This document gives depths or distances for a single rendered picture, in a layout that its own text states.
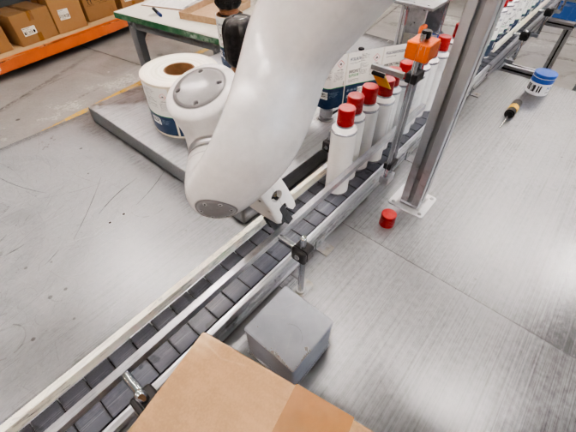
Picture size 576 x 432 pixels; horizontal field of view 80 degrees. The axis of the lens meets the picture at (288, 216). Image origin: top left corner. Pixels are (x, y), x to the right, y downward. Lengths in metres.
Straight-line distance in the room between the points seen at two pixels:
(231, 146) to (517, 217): 0.77
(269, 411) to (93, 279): 0.56
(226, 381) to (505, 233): 0.73
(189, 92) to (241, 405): 0.30
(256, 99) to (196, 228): 0.53
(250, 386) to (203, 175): 0.19
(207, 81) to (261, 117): 0.11
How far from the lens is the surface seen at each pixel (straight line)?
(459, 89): 0.70
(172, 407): 0.32
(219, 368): 0.32
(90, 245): 0.86
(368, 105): 0.77
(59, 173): 1.09
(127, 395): 0.60
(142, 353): 0.52
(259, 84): 0.31
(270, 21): 0.32
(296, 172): 0.86
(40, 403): 0.61
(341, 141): 0.69
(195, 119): 0.38
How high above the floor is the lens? 1.41
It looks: 47 degrees down
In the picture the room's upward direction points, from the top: straight up
